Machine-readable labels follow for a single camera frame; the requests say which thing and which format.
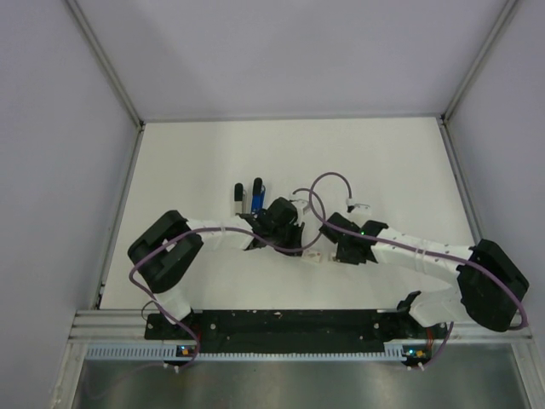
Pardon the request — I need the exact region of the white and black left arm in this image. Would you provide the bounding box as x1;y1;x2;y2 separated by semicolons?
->
128;197;305;338

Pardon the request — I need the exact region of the aluminium frame post left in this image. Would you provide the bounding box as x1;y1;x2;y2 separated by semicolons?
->
62;0;144;130

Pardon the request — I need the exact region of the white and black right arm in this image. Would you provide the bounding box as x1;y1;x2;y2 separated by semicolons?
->
320;212;529;337

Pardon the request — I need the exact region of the aluminium frame post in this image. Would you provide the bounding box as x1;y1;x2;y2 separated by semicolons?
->
62;0;144;130
439;0;522;126

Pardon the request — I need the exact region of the aluminium frame post right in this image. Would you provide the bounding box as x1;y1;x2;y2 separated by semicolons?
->
439;0;522;126

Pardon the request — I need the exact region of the aluminium frame rail front left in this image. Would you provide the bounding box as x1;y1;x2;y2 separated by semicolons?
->
68;309;148;343

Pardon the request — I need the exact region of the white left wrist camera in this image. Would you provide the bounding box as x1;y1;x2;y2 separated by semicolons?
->
290;199;310;224

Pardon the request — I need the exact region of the grey and black stapler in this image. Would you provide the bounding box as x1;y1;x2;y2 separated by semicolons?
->
233;182;247;216

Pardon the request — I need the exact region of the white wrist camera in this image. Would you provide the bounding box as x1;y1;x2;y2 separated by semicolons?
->
347;200;372;224
290;199;310;224

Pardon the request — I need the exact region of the aluminium frame rail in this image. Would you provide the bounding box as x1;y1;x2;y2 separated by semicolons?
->
449;323;533;343
68;309;148;343

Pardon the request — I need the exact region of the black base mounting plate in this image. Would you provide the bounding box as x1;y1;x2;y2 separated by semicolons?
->
143;309;431;354

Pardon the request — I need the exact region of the aluminium frame rail front right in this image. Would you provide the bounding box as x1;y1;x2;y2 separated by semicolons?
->
449;323;533;343

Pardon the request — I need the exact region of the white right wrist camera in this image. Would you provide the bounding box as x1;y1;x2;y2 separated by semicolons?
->
347;200;372;224

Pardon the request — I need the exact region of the light blue slotted cable duct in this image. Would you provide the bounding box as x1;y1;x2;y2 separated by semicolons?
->
85;343;407;362

